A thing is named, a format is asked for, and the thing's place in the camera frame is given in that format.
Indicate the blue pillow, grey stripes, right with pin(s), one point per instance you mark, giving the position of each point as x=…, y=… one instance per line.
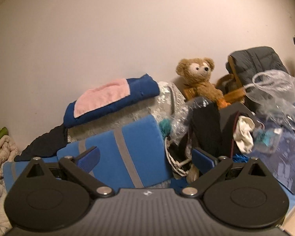
x=132, y=156

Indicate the blue patterned fabric bag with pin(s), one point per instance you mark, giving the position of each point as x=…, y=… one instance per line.
x=275, y=147

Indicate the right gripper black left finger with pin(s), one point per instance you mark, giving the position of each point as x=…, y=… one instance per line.
x=77, y=169

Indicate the black garment behind pillows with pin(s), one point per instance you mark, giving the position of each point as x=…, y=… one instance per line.
x=46, y=145

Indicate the silver sequin cushion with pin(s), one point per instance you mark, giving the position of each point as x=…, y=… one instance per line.
x=160, y=107

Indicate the blue pillow, grey stripes, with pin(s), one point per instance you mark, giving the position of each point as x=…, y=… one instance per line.
x=29, y=177
x=132, y=156

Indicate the brown teddy bear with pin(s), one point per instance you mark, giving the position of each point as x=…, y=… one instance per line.
x=197, y=73

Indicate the blue pillow, grey stripes, left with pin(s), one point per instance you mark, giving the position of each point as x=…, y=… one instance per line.
x=29, y=177

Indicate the pink cloth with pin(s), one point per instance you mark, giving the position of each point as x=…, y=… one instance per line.
x=96, y=98

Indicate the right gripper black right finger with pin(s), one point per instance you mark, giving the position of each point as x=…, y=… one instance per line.
x=211, y=169

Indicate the black bag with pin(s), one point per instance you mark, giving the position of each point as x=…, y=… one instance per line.
x=213, y=129

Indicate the clear plastic bag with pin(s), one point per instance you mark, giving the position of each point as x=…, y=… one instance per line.
x=274, y=93

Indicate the beige quilted comforter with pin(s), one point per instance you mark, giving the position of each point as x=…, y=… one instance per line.
x=1, y=176

